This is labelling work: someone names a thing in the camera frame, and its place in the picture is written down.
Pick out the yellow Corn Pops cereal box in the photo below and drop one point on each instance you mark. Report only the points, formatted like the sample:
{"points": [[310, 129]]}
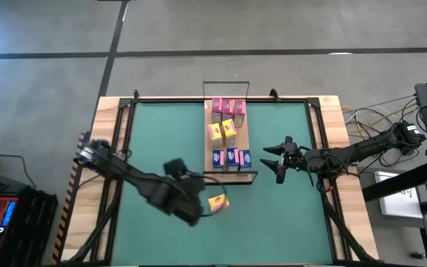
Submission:
{"points": [[229, 130], [218, 203], [215, 133]]}

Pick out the black diagonal bar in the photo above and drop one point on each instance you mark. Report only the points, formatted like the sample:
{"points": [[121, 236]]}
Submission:
{"points": [[391, 187]]}

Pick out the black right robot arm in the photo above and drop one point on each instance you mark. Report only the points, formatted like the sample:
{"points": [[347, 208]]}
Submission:
{"points": [[365, 146]]}

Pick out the black table frame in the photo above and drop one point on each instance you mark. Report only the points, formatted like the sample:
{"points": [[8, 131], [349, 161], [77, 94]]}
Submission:
{"points": [[169, 99]]}

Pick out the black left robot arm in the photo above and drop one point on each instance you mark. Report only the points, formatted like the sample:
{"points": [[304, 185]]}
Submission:
{"points": [[124, 174]]}

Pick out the small black floor item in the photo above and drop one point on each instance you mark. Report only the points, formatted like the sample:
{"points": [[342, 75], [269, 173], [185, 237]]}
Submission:
{"points": [[416, 256]]}

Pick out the blue Frosted Flakes cereal box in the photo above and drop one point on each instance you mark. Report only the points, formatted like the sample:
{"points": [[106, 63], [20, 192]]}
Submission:
{"points": [[245, 159], [232, 157], [219, 159]]}

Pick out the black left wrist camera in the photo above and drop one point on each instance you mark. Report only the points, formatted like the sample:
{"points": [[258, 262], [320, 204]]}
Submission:
{"points": [[176, 168]]}

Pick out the white board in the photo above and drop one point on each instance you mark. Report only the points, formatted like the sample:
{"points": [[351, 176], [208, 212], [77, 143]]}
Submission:
{"points": [[399, 204]]}

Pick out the black plastic crate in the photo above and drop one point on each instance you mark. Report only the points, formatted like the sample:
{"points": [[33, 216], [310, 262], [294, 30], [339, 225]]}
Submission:
{"points": [[39, 222]]}

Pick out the black frame clamp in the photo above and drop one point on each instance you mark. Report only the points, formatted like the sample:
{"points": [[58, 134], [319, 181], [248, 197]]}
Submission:
{"points": [[274, 95], [136, 94]]}

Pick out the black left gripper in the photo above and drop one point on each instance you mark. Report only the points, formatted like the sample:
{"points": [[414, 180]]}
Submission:
{"points": [[180, 200]]}

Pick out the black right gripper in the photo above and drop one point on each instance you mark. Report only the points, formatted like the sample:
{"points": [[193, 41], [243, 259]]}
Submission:
{"points": [[297, 159]]}

